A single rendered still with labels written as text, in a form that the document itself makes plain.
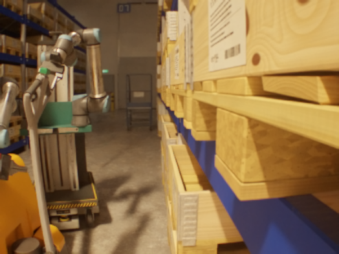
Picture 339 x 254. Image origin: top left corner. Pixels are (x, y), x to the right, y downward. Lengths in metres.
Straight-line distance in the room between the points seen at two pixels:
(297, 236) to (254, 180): 0.08
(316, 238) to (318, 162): 0.11
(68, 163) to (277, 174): 2.50
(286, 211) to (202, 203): 0.64
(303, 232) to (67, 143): 2.47
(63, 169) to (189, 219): 1.95
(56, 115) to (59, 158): 0.43
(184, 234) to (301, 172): 0.71
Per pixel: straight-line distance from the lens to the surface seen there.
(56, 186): 2.81
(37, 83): 1.30
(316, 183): 0.37
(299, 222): 0.31
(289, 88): 0.21
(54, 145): 2.69
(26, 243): 1.72
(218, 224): 1.01
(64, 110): 2.56
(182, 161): 1.70
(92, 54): 2.23
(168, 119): 3.55
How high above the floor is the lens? 1.31
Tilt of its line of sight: 8 degrees down
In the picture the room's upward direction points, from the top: straight up
